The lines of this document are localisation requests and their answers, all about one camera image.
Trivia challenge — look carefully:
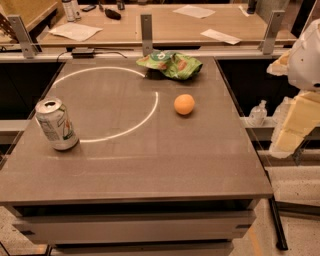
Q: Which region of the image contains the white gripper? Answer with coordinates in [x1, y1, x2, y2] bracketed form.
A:
[267, 19, 320, 158]

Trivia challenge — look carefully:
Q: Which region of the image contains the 7up soda can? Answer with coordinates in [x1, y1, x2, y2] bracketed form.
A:
[35, 97, 78, 151]

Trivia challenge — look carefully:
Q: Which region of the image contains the clear sanitizer bottle left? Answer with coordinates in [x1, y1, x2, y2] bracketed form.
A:
[248, 100, 267, 127]

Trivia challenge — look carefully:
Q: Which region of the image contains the white paper sheet right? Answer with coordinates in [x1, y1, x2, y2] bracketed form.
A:
[202, 29, 240, 45]

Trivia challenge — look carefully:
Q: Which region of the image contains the white paper sheet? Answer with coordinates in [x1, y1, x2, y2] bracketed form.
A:
[174, 5, 214, 19]
[202, 29, 240, 45]
[50, 22, 102, 42]

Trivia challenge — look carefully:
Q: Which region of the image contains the orange fruit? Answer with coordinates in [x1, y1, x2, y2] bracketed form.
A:
[174, 94, 195, 115]

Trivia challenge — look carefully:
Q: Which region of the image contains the green chip bag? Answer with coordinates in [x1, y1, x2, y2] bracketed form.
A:
[136, 51, 203, 80]

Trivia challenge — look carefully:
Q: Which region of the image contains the white paper sheet top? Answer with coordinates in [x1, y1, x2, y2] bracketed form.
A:
[174, 5, 214, 19]

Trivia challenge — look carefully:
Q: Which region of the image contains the black computer mouse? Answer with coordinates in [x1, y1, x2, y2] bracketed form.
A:
[105, 9, 121, 20]

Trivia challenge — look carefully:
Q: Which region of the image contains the black power adapter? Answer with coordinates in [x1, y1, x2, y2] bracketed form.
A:
[71, 48, 94, 58]

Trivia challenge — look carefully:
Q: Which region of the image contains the white paper sheet left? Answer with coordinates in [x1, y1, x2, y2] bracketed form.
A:
[50, 22, 102, 42]

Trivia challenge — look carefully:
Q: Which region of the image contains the white spray bottle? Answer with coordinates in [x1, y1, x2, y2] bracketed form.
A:
[62, 0, 81, 22]

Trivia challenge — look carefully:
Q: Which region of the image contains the metal bracket right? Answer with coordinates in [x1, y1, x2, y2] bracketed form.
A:
[260, 10, 285, 55]

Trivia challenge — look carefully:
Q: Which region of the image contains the metal bracket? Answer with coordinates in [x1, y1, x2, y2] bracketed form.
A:
[8, 15, 38, 59]
[140, 14, 153, 56]
[260, 10, 285, 55]

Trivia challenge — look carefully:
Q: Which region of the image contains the metal bracket middle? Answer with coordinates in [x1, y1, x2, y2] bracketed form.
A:
[140, 14, 153, 56]

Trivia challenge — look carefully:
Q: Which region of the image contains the black cable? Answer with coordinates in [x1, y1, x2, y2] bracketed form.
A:
[56, 49, 128, 63]

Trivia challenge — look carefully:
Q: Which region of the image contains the metal bracket left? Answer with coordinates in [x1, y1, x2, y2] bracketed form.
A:
[8, 15, 38, 59]

